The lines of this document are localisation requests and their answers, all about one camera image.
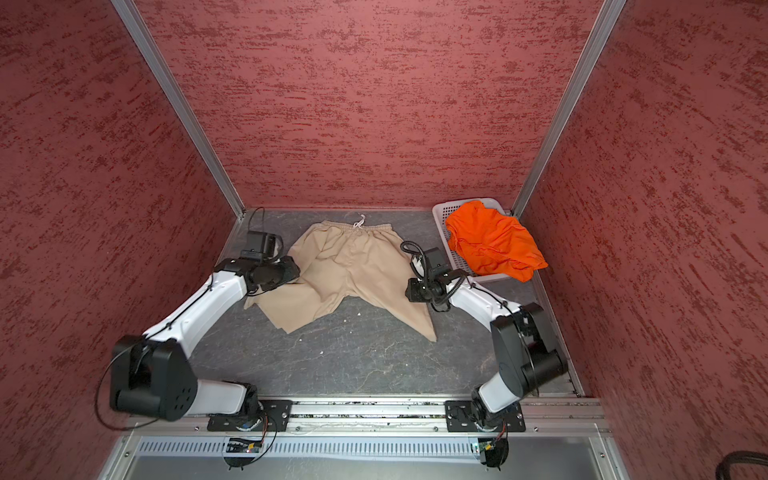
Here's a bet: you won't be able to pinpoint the beige shorts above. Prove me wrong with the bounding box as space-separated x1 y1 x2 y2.
244 221 437 342

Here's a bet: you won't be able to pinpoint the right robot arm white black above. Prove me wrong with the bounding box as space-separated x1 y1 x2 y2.
405 259 568 432

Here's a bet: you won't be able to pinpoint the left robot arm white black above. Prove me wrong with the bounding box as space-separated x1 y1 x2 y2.
99 256 300 433

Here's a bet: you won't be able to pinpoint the orange shorts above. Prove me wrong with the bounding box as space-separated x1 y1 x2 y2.
445 200 550 283

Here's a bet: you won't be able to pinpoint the white plastic basket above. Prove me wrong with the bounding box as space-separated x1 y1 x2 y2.
431 196 529 284

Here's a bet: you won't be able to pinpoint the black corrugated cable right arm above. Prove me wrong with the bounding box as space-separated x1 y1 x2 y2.
399 239 469 305

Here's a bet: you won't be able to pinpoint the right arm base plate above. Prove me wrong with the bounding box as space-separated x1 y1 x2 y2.
444 400 526 434

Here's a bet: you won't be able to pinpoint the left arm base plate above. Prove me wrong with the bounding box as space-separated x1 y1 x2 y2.
207 399 294 434

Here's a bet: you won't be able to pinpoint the left circuit board with wires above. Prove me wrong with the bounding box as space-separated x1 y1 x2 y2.
223 438 269 470

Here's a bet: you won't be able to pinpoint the circuit board with wires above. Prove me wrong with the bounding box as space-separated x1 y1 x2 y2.
223 438 269 470
477 438 510 470

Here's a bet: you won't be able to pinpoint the right circuit board with wires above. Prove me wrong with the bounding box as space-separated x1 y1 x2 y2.
477 438 510 470

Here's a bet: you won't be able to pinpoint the aluminium rail frame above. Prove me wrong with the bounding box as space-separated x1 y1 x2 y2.
99 396 629 479

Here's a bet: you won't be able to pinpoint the left corner aluminium post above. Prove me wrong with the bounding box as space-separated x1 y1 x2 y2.
111 0 246 220

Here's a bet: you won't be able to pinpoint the corner aluminium post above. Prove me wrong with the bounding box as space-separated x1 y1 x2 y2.
111 0 246 220
512 0 626 218

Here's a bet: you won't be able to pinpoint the right corner aluminium post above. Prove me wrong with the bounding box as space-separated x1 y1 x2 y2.
512 0 626 218

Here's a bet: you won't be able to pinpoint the black cable bottom right corner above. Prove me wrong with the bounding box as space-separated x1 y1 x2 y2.
715 449 768 480

